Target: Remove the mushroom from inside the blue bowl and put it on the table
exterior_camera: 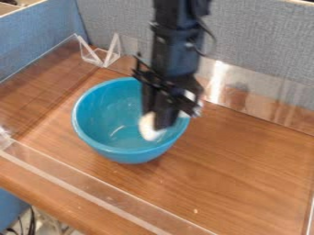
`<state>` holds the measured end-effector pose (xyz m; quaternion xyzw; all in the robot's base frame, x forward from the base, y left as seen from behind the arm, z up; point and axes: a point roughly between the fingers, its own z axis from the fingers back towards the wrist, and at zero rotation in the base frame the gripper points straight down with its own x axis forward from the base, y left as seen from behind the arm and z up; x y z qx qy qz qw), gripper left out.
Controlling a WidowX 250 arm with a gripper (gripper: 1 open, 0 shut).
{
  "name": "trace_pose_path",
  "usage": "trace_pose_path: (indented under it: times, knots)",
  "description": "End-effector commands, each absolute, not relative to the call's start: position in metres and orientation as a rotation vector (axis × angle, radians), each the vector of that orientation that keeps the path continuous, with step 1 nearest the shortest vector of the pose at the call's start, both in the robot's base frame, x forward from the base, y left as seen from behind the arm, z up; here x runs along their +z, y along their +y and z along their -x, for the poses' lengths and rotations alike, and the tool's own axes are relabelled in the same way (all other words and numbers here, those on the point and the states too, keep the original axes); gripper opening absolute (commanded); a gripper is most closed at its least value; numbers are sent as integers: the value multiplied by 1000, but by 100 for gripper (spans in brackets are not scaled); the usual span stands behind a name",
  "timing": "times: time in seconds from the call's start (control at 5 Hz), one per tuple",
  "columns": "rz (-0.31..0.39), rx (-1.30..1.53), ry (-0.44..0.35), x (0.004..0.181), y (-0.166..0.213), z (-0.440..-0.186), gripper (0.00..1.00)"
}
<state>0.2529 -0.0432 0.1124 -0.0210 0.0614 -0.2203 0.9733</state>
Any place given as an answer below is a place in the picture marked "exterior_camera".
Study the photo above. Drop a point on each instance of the white brown toy mushroom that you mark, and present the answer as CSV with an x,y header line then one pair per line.
x,y
147,129

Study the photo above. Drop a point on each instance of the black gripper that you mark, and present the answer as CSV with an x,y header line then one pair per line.
x,y
178,94

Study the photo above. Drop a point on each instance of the black blue robot arm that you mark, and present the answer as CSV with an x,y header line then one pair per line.
x,y
179,31

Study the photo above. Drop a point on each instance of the clear acrylic corner bracket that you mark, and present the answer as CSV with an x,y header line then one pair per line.
x,y
99,57

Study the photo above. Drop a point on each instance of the clear acrylic front barrier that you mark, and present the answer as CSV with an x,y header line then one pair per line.
x,y
83,201

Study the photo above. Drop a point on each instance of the clear acrylic back barrier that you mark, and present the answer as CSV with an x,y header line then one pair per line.
x,y
267,97

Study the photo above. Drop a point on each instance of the clear acrylic barrier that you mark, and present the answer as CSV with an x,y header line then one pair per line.
x,y
83,201
267,97

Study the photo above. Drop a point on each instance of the blue plastic bowl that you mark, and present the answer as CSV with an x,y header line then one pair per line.
x,y
106,117

